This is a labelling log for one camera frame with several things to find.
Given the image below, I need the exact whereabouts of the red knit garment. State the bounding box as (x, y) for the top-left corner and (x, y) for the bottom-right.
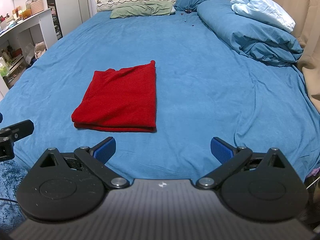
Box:
(71, 60), (156, 132)

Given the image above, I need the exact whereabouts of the blue fluffy rug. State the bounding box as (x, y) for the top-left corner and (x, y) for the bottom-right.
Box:
(0, 159), (28, 233)

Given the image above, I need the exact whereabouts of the beige bag on floor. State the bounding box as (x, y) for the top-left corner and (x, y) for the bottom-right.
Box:
(34, 41), (47, 60)

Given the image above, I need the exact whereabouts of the white desk shelf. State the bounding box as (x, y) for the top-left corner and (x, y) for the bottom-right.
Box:
(0, 0), (58, 98)

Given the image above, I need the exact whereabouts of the blue bed sheet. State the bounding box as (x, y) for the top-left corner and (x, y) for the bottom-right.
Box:
(1, 12), (319, 179)

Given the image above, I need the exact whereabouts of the blue folded duvet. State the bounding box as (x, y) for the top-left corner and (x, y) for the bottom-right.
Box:
(197, 0), (303, 67)

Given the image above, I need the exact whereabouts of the white wardrobe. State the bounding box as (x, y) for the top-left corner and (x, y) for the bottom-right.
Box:
(47, 0), (92, 39)

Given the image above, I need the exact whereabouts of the light blue blanket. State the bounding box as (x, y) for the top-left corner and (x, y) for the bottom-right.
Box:
(231, 0), (296, 33)

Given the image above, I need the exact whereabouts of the beige curtain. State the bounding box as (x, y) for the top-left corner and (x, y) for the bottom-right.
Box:
(273, 0), (319, 109)

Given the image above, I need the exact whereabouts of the green pillow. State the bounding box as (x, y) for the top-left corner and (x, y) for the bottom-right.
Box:
(110, 0), (176, 19)

